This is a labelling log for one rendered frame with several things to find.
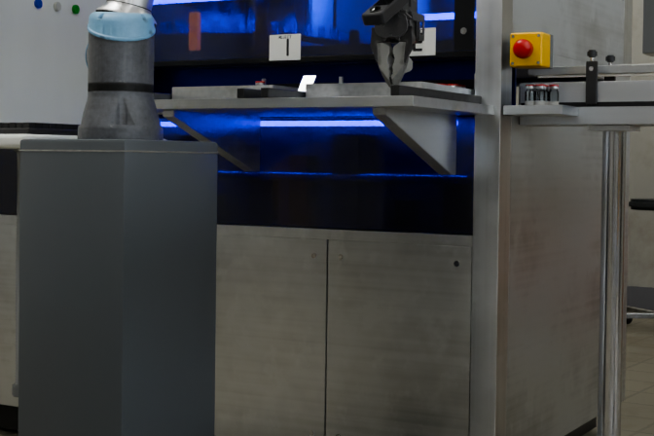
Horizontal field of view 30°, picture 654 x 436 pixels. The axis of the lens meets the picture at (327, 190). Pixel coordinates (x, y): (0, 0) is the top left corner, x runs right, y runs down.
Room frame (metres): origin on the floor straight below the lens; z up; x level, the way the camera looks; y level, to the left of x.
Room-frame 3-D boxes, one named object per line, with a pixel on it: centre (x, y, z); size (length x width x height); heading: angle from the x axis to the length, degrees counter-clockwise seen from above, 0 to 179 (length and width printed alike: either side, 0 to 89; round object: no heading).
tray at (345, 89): (2.60, -0.15, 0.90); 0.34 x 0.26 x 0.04; 152
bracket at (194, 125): (2.73, 0.25, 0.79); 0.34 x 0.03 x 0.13; 151
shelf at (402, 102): (2.62, 0.03, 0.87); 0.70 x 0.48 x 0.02; 61
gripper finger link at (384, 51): (2.43, -0.12, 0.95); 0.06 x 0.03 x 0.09; 150
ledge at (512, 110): (2.61, -0.46, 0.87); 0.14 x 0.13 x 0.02; 151
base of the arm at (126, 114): (2.18, 0.37, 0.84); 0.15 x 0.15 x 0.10
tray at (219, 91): (2.76, 0.15, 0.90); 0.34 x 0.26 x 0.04; 151
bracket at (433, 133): (2.49, -0.18, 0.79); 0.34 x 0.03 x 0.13; 151
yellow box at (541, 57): (2.58, -0.43, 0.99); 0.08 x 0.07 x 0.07; 151
